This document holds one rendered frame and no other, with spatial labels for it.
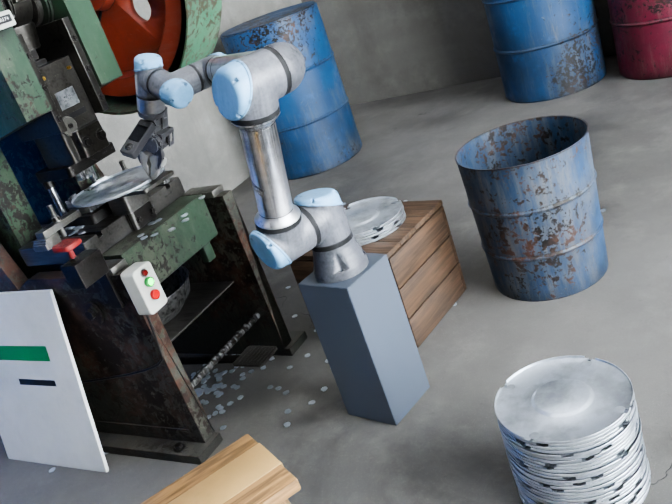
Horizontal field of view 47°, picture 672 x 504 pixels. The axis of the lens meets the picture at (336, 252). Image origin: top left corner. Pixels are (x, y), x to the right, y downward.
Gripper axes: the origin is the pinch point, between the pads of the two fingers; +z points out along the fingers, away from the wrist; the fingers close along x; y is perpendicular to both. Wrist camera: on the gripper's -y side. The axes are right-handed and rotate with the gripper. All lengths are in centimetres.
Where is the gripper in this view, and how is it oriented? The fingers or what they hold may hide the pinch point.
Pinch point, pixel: (151, 176)
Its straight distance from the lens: 227.8
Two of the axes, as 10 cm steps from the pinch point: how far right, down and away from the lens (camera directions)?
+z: -0.8, 8.2, 5.7
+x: -9.1, -3.0, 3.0
